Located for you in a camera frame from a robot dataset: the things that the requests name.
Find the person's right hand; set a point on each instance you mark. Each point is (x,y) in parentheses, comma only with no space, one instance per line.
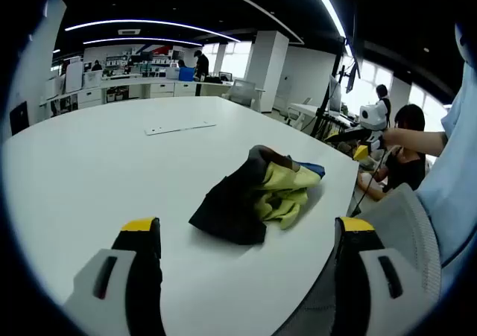
(388,139)

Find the white square pillar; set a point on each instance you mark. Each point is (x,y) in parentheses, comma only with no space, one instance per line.
(37,71)
(266,71)

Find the blue storage box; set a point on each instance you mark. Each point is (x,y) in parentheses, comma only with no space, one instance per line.
(186,74)

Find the grey office chair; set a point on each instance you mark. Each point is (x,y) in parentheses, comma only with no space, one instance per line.
(241,92)

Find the white table cover plate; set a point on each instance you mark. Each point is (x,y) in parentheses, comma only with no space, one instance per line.
(179,128)

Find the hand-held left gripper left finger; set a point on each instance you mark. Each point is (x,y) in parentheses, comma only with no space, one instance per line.
(143,276)

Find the long ceiling light strip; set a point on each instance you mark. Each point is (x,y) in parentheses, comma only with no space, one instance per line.
(329,6)
(141,39)
(149,21)

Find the black tripod stand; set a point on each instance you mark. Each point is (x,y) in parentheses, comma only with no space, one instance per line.
(328,101)

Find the white mesh chair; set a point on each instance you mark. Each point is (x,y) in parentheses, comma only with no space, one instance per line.
(402,231)

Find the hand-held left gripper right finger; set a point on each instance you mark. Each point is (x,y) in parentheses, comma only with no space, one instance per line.
(354,276)

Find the yellow blue grey garment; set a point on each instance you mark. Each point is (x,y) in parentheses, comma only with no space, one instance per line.
(231,209)

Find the white ceiling air vent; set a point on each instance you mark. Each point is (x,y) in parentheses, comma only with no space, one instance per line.
(129,31)

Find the white cabinet counter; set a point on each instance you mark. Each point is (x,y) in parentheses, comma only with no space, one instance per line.
(160,88)

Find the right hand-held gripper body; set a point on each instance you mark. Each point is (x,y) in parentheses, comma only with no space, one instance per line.
(374,118)

